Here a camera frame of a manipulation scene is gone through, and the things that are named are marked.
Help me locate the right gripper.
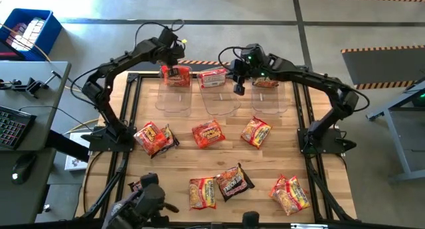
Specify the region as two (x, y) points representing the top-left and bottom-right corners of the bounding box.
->
(232, 43), (272, 96)

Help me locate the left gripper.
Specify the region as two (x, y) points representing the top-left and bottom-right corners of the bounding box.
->
(158, 27), (186, 78)

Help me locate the orange spicy noodle pack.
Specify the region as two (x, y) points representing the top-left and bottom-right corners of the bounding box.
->
(161, 64), (192, 88)
(133, 121), (169, 157)
(191, 119), (226, 149)
(268, 175), (287, 205)

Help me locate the clear plastic bin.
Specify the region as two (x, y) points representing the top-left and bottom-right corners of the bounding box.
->
(197, 68), (242, 116)
(251, 66), (289, 115)
(155, 65), (193, 117)

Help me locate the blue plastic crate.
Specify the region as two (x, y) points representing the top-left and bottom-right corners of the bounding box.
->
(0, 8), (63, 61)

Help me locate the black round object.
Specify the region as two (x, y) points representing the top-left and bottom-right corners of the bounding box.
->
(242, 211), (260, 229)

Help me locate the white printed box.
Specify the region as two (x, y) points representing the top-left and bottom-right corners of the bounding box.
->
(64, 132), (90, 172)

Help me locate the grey desk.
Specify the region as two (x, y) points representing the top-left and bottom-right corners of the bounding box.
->
(0, 60), (72, 225)

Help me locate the black desk clamp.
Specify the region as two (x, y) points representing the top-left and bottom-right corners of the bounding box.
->
(0, 70), (62, 99)

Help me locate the white red boxes stack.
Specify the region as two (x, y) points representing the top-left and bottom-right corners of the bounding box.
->
(5, 17), (46, 52)

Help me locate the person's hand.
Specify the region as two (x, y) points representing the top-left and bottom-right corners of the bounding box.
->
(101, 192), (135, 229)

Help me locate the dark flat case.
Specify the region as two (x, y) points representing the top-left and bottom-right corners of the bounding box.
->
(0, 39), (26, 61)

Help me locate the black backlit keyboard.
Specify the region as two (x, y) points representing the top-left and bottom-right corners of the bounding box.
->
(0, 105), (37, 151)

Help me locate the grey metal cart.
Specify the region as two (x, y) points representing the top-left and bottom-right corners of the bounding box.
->
(365, 78), (425, 183)

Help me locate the black computer mouse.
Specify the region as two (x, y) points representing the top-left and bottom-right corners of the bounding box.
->
(11, 153), (36, 185)

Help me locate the green-lit black device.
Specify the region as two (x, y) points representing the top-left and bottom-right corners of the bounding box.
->
(411, 86), (425, 108)

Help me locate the black aluminium frame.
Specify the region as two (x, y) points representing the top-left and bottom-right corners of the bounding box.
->
(74, 72), (358, 223)

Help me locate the black camera rig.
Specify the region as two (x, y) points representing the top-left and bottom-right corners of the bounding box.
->
(126, 171), (180, 229)

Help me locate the yellow cable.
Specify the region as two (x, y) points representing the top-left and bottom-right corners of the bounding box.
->
(0, 22), (100, 134)

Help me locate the silver metal bracket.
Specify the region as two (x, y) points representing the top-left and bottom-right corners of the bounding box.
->
(290, 223), (329, 229)

